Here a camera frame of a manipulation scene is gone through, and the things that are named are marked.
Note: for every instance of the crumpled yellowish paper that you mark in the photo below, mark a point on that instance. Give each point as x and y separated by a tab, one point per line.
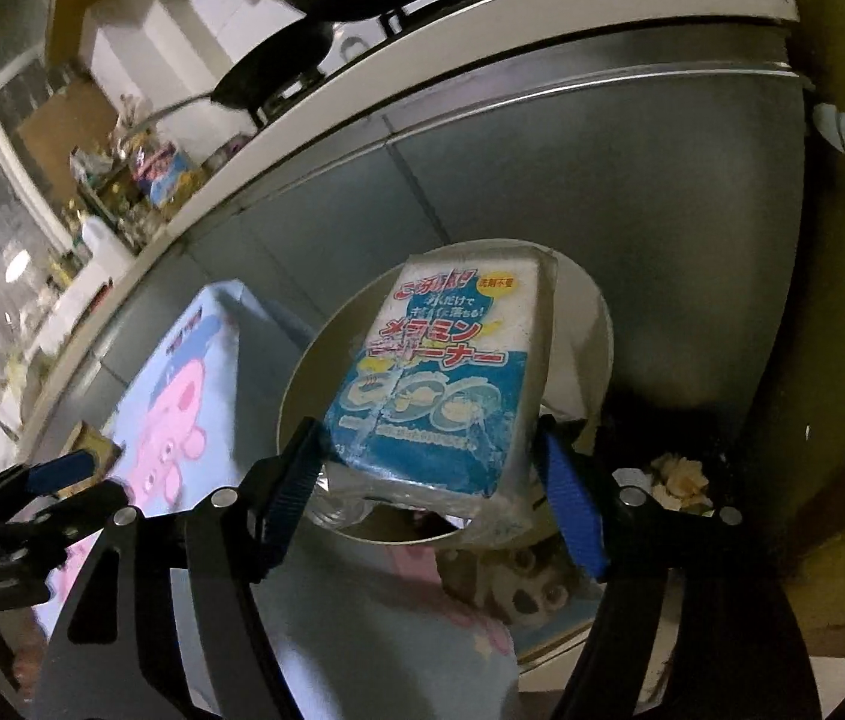
681	476

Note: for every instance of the colourful snack bag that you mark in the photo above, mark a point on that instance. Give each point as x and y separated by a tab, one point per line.
163	172

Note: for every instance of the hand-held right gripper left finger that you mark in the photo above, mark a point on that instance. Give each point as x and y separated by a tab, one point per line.
291	495

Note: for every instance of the grey kitchen counter cabinet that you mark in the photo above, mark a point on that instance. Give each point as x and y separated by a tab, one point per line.
617	202

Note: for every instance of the blue white sponge package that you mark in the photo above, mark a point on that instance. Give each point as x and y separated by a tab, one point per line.
437	360

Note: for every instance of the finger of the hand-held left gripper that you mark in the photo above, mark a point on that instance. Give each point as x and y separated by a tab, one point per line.
77	514
55	472

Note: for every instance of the small black frying pan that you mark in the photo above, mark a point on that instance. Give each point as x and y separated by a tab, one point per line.
272	71

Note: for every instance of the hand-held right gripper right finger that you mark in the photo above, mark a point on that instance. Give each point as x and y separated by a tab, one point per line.
572	502

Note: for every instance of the black gas stove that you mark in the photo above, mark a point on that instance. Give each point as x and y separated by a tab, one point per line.
422	4

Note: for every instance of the round beige waste bin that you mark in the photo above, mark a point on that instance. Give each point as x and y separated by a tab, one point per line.
317	375

